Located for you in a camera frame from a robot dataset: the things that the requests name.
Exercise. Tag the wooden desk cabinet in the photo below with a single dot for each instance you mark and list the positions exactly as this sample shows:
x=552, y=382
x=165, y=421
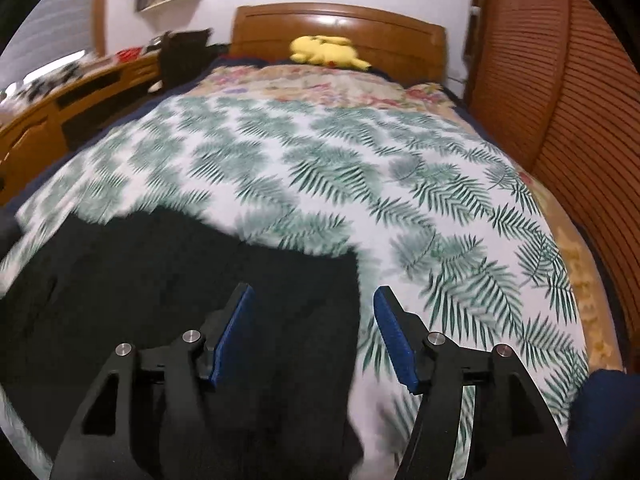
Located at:
x=30, y=140

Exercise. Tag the leaf print blanket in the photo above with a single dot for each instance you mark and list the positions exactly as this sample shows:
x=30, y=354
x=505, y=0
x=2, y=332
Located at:
x=350, y=160

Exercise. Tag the floral quilt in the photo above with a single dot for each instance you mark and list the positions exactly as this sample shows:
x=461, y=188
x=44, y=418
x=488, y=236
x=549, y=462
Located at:
x=325, y=85

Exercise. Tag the wooden headboard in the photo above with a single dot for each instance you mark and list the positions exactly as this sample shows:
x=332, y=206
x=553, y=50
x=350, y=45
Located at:
x=390, y=35

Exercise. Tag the navy blue folded cloth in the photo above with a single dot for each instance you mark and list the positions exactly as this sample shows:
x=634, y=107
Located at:
x=605, y=425

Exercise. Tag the dark brown chair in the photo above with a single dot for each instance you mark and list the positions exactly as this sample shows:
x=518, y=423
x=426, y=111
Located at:
x=182, y=57

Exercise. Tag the wooden louvered wardrobe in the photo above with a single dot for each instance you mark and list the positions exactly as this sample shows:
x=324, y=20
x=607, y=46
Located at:
x=550, y=85

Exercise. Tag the black double-breasted coat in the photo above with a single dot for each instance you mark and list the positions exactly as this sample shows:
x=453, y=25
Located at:
x=150, y=285

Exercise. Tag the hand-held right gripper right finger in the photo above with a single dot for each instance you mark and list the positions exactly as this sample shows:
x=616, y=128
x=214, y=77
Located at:
x=395, y=335

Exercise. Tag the grey window blind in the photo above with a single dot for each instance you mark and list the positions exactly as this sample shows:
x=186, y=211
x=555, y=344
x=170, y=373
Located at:
x=50, y=35

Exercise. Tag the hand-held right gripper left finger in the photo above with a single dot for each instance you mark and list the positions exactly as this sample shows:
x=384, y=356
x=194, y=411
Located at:
x=232, y=335

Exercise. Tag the yellow plush toy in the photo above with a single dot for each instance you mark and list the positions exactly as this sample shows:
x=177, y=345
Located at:
x=325, y=52

